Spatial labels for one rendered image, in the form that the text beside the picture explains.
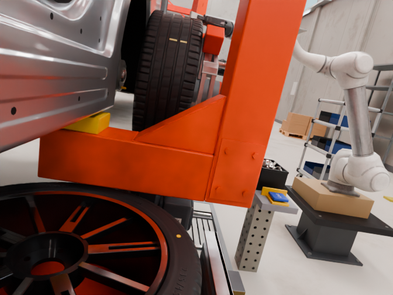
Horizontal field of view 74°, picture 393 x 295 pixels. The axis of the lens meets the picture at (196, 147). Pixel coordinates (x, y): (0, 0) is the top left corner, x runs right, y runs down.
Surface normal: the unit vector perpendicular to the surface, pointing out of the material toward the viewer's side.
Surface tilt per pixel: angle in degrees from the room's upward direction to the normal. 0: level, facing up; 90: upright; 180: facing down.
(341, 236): 90
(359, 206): 90
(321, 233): 90
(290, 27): 90
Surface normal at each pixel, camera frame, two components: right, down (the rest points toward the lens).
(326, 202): 0.04, 0.25
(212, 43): -0.08, 0.85
